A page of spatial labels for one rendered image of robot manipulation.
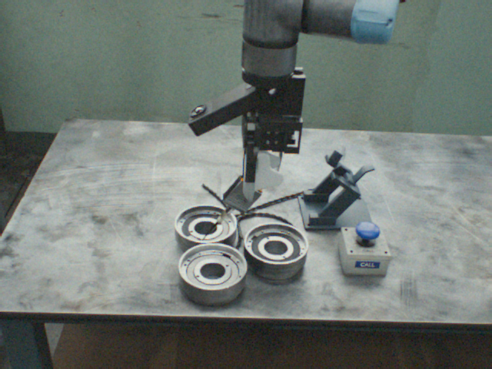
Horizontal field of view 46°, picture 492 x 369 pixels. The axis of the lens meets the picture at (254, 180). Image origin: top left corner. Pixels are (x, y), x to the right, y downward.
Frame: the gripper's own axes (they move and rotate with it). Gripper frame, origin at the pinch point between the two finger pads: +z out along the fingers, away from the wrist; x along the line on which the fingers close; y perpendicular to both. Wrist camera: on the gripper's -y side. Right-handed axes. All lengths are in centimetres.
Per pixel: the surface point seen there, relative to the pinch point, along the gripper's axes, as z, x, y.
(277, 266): 9.6, -7.2, 5.0
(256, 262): 10.0, -5.9, 1.9
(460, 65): 40, 155, 104
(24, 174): 93, 145, -85
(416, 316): 13.1, -14.6, 25.9
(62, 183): 13.2, 20.6, -33.7
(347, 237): 8.6, -1.4, 17.3
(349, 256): 9.0, -5.5, 16.8
